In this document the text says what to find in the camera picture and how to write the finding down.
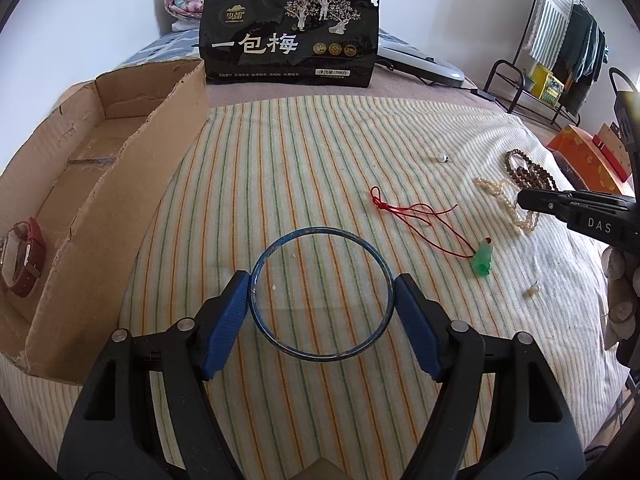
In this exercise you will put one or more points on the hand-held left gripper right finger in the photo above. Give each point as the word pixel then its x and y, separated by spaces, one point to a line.
pixel 417 320

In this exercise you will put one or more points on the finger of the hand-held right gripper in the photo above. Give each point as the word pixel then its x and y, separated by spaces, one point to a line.
pixel 595 224
pixel 542 199

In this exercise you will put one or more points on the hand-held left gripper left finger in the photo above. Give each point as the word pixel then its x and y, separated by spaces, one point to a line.
pixel 227 320

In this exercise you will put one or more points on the blue bangle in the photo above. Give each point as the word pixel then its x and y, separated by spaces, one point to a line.
pixel 322 230

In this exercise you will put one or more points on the cardboard box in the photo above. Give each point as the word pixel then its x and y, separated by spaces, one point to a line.
pixel 125 185

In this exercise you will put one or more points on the person's right hand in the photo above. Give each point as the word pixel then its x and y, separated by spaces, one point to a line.
pixel 620 285

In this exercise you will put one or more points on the tan card piece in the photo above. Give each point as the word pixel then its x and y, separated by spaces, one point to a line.
pixel 611 142

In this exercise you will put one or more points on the orange patterned box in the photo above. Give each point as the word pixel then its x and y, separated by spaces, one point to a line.
pixel 580 155

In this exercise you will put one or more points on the dark hanging clothes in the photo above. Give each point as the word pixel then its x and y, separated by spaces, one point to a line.
pixel 582 45

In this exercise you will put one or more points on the yellow box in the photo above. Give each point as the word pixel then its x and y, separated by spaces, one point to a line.
pixel 546 84

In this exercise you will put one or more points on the small white bead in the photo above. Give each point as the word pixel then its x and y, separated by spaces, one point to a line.
pixel 441 158

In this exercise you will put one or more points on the black metal shoe rack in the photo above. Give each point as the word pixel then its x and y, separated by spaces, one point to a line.
pixel 520 85

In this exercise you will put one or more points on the striped hanging towel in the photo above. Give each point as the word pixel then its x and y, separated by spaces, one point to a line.
pixel 550 15

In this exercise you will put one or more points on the striped blanket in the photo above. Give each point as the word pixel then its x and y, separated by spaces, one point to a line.
pixel 300 160

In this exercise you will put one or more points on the grey flat device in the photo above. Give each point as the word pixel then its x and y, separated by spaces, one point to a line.
pixel 420 62

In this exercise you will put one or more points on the black snack bag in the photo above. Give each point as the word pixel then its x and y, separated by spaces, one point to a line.
pixel 290 45

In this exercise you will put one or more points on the blue patterned bedsheet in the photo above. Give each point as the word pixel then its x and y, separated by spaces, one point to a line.
pixel 160 46

